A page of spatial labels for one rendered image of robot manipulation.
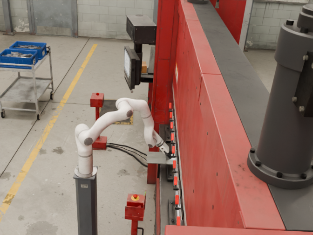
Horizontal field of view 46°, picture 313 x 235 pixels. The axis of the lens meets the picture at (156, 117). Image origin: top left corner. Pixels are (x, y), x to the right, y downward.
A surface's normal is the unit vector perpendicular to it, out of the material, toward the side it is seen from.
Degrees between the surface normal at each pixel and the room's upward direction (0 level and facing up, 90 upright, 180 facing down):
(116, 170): 0
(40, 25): 90
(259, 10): 90
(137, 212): 90
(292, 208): 0
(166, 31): 90
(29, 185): 0
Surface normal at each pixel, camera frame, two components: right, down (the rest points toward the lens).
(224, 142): 0.07, -0.88
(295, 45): -0.75, 0.27
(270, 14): -0.02, 0.47
